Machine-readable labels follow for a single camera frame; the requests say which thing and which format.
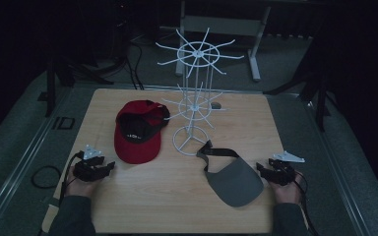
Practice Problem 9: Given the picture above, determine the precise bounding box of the grey metal desk frame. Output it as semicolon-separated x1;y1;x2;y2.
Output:
174;0;273;83

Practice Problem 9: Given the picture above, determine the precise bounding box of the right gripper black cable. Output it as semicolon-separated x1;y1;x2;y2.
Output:
292;169;320;236

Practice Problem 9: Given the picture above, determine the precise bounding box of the black cable loop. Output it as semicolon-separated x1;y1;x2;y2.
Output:
31;164;63;190

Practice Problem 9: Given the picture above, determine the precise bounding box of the red baseball cap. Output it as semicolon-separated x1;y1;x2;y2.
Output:
113;99;171;165

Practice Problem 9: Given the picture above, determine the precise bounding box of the grey sun visor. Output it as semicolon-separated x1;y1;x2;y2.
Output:
196;139;265;208

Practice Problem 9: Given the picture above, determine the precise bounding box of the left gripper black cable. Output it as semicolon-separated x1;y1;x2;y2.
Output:
58;149;86;205

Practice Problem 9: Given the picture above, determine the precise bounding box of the person's left hand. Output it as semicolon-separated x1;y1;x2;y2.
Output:
63;165;103;200

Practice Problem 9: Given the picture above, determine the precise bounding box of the person's right hand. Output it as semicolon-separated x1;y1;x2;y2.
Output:
268;172;305;207

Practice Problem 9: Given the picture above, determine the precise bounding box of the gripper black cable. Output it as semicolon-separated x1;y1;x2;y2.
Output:
58;149;86;205
292;169;320;236

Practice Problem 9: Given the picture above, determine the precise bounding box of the black rectangular frame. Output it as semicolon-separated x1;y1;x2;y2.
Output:
51;115;77;131

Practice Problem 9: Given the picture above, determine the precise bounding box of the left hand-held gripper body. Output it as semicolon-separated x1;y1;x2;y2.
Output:
73;145;107;183

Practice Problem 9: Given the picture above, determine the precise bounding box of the white wire hat rack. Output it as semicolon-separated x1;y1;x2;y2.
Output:
155;27;245;157

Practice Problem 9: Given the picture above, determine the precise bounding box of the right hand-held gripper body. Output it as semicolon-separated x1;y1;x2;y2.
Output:
267;149;306;187

